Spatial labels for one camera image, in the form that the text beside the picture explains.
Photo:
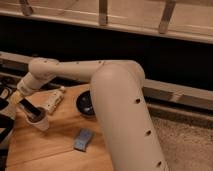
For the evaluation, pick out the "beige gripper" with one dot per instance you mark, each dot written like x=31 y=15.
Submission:
x=32 y=111

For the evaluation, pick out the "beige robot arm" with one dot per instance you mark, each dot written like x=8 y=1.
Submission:
x=118 y=102

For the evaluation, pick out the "black round bowl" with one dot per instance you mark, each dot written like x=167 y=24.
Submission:
x=84 y=104

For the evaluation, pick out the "metal window rail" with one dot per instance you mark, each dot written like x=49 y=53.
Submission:
x=179 y=19

